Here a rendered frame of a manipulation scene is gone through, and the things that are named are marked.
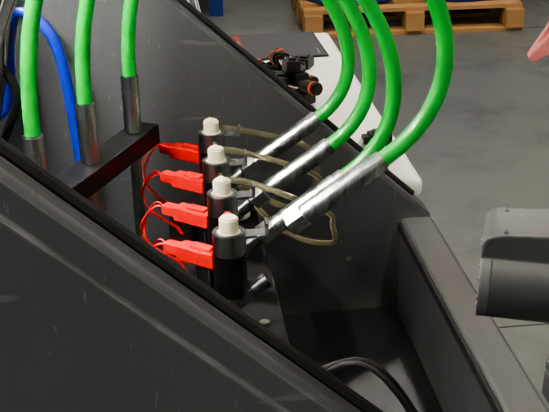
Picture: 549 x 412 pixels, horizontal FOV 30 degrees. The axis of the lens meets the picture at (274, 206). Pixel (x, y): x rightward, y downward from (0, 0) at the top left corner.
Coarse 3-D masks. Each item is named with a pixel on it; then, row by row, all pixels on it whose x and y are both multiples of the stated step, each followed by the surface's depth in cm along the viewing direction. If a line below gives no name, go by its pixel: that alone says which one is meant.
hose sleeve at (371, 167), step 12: (372, 156) 83; (360, 168) 83; (372, 168) 83; (384, 168) 83; (336, 180) 84; (348, 180) 83; (360, 180) 83; (372, 180) 83; (324, 192) 84; (336, 192) 83; (348, 192) 83; (300, 204) 85; (312, 204) 84; (324, 204) 84; (336, 204) 84; (312, 216) 84
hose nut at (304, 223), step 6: (294, 210) 84; (282, 216) 84; (288, 216) 84; (294, 216) 84; (300, 216) 84; (288, 222) 84; (294, 222) 84; (300, 222) 84; (306, 222) 84; (288, 228) 85; (294, 228) 84; (300, 228) 84; (294, 234) 84
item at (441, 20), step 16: (432, 0) 78; (432, 16) 79; (448, 16) 79; (448, 32) 79; (448, 48) 79; (448, 64) 80; (448, 80) 81; (432, 96) 81; (432, 112) 81; (416, 128) 82; (400, 144) 82
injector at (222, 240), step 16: (224, 240) 84; (240, 240) 84; (224, 256) 84; (240, 256) 85; (224, 272) 85; (240, 272) 85; (224, 288) 85; (240, 288) 86; (256, 288) 86; (240, 304) 86
